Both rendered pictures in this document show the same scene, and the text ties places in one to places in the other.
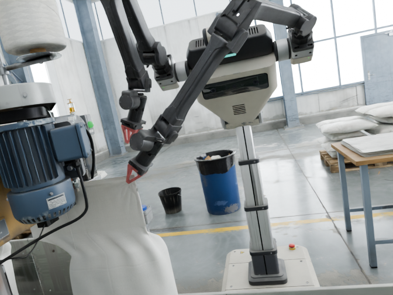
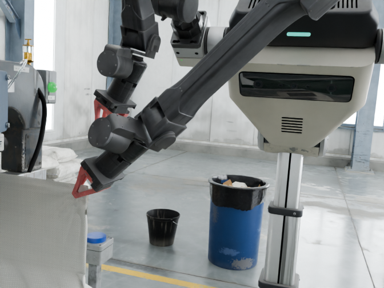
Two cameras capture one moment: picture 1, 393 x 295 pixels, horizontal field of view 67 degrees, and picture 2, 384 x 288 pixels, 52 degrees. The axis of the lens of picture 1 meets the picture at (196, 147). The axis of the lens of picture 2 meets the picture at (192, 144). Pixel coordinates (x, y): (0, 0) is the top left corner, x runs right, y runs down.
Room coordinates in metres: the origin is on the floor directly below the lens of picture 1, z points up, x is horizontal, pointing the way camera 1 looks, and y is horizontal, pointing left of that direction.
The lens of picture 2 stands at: (0.26, -0.04, 1.29)
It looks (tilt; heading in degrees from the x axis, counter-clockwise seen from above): 7 degrees down; 4
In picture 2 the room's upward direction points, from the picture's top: 4 degrees clockwise
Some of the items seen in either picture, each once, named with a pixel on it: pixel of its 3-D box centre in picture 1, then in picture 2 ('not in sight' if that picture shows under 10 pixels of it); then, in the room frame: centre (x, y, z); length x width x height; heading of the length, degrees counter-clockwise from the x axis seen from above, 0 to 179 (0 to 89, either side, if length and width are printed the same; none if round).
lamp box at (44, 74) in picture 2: (82, 126); (39, 86); (1.30, 0.47, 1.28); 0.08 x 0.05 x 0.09; 78
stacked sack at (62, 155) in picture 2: not in sight; (42, 153); (4.36, 1.91, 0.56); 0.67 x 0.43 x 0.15; 78
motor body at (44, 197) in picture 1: (35, 170); not in sight; (0.76, 0.42, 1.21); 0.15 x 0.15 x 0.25
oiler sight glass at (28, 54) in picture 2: (71, 107); (28, 53); (1.24, 0.47, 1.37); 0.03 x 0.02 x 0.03; 78
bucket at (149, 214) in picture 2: (171, 201); (162, 227); (3.55, 0.43, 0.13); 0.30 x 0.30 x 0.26
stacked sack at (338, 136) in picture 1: (341, 133); not in sight; (4.15, -2.07, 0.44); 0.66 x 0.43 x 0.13; 168
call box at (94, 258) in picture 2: (141, 215); (95, 249); (1.37, 0.32, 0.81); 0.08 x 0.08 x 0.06; 78
